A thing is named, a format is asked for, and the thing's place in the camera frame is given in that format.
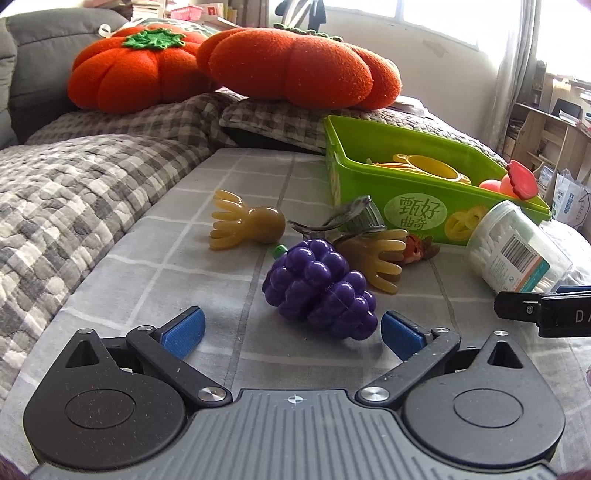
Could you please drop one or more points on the wooden shelf desk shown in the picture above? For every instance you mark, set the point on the wooden shelf desk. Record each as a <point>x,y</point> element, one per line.
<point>549,124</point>

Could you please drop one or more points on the pink basket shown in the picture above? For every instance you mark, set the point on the pink basket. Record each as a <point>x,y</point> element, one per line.
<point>187,13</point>

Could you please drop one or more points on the purple toy grapes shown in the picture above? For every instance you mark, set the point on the purple toy grapes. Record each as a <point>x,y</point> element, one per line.
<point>318,286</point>

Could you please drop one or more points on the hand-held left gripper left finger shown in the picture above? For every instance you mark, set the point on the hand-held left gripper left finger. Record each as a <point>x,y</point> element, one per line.
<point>184,330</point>

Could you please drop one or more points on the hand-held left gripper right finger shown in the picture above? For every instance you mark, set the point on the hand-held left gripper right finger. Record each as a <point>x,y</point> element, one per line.
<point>401,334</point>

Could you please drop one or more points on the small brown toy figure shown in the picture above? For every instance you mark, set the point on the small brown toy figure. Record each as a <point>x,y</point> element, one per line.
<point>419,249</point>

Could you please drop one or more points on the tan hand-shaped toy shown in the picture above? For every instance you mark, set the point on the tan hand-shaped toy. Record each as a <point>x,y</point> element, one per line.
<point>378,256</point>
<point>258,221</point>

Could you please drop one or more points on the dark hair clip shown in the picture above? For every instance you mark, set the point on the dark hair clip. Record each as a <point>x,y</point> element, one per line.
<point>360,212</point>

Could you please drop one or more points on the grey checked quilted blanket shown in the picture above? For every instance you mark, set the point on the grey checked quilted blanket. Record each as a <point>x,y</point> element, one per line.
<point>92,175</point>

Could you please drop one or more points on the stack of books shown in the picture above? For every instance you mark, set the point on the stack of books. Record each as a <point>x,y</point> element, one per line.
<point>145,8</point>

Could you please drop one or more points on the teal leaf pattern pillow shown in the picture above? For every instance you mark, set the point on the teal leaf pattern pillow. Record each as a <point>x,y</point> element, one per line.
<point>184,25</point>

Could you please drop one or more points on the green plastic box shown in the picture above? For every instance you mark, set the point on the green plastic box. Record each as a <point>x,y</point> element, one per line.
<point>369,189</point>

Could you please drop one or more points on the small orange pumpkin cushion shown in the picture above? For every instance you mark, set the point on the small orange pumpkin cushion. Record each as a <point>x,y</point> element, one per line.
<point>134,74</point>

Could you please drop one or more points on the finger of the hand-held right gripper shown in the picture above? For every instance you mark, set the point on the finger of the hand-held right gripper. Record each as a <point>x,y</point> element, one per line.
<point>517,305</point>

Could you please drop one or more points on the red toy mushroom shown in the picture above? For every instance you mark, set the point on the red toy mushroom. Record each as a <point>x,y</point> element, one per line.
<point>519,180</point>

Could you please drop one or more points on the grey sofa backrest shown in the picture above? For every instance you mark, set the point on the grey sofa backrest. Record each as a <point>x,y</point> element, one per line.
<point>41,60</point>

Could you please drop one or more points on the clear cotton swab jar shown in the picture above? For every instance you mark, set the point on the clear cotton swab jar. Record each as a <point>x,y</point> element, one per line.
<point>503,244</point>

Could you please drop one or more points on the large orange pumpkin cushion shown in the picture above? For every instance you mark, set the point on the large orange pumpkin cushion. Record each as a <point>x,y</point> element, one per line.
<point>300,69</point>

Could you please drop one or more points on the beige curtain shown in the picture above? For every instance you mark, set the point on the beige curtain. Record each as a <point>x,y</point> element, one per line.
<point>508,69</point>

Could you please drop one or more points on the yellow toy cup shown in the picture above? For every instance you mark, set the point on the yellow toy cup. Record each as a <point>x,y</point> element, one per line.
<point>434,168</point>

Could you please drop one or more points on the white paper bag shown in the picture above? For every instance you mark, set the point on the white paper bag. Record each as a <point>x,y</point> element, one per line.
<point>570,198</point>

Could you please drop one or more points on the light grid bedsheet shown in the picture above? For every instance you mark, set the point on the light grid bedsheet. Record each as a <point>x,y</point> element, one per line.
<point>161,258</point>

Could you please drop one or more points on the window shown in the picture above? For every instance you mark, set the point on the window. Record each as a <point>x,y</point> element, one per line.
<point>443,18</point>

